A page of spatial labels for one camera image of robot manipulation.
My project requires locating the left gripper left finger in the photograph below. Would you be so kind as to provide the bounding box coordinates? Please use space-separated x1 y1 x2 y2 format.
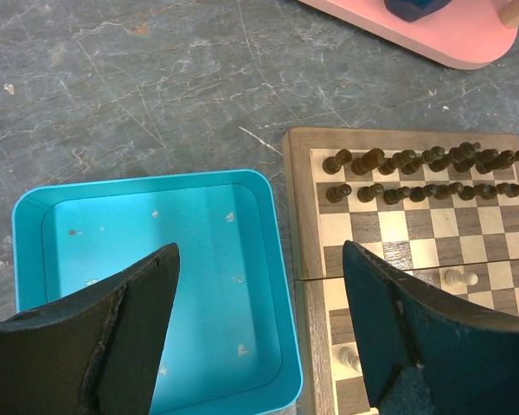
0 243 180 414

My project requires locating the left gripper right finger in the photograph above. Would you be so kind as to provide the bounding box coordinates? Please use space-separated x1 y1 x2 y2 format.
343 241 519 414

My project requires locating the white chess pawn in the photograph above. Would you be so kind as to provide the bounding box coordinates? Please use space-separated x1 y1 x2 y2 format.
337 347 362 373
444 269 478 286

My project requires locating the wooden chess board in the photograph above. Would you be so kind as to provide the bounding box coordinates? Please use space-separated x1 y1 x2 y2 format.
283 127 519 414

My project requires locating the blue plastic bin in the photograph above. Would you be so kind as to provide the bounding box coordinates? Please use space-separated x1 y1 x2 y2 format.
12 169 303 414

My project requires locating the pink three-tier shelf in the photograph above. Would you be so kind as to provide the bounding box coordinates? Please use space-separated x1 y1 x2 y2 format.
305 0 519 70

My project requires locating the dark blue mug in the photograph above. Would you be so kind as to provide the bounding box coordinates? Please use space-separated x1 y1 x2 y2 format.
384 0 439 22

